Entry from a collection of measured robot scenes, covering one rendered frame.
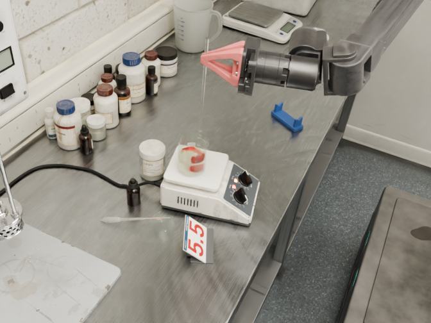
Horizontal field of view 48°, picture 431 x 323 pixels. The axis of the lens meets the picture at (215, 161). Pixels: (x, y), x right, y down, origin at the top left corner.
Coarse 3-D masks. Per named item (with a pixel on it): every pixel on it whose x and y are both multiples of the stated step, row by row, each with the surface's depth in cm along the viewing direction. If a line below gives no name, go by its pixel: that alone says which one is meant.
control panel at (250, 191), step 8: (232, 168) 107; (240, 168) 109; (232, 176) 105; (232, 184) 104; (240, 184) 105; (256, 184) 109; (224, 192) 101; (232, 192) 102; (248, 192) 105; (232, 200) 101; (248, 200) 104; (240, 208) 101; (248, 208) 102
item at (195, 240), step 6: (192, 222) 99; (192, 228) 98; (198, 228) 99; (204, 228) 101; (192, 234) 97; (198, 234) 98; (204, 234) 99; (192, 240) 95; (198, 240) 97; (204, 240) 98; (192, 246) 94; (198, 246) 96; (192, 252) 93; (198, 252) 95
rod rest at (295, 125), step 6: (282, 102) 135; (276, 108) 134; (276, 114) 134; (282, 114) 135; (288, 114) 135; (282, 120) 133; (288, 120) 132; (294, 120) 129; (300, 120) 130; (288, 126) 131; (294, 126) 130; (300, 126) 131
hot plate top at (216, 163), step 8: (176, 152) 106; (208, 152) 107; (216, 152) 107; (176, 160) 104; (208, 160) 105; (216, 160) 105; (224, 160) 105; (168, 168) 102; (176, 168) 102; (208, 168) 103; (216, 168) 103; (224, 168) 104; (168, 176) 100; (176, 176) 100; (184, 176) 101; (200, 176) 101; (208, 176) 101; (216, 176) 101; (184, 184) 99; (192, 184) 99; (200, 184) 99; (208, 184) 99; (216, 184) 100
